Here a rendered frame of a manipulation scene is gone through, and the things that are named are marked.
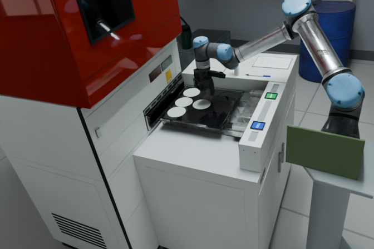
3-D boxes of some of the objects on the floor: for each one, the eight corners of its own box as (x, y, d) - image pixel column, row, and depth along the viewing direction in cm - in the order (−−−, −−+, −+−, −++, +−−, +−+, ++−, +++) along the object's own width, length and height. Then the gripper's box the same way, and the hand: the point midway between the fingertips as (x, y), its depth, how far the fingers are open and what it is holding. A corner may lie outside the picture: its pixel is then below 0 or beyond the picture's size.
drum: (350, 65, 373) (360, -3, 332) (342, 86, 338) (353, 13, 296) (304, 61, 399) (308, -3, 357) (292, 80, 363) (295, 11, 322)
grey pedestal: (395, 260, 180) (437, 148, 136) (389, 340, 150) (440, 228, 106) (302, 227, 205) (312, 123, 161) (280, 289, 175) (285, 182, 131)
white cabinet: (161, 253, 203) (132, 155, 159) (215, 155, 273) (205, 69, 230) (262, 290, 176) (261, 184, 132) (293, 171, 246) (299, 76, 203)
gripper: (190, 66, 167) (195, 101, 178) (198, 73, 160) (203, 108, 171) (205, 61, 170) (208, 96, 181) (213, 67, 163) (217, 103, 174)
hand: (210, 98), depth 176 cm, fingers closed
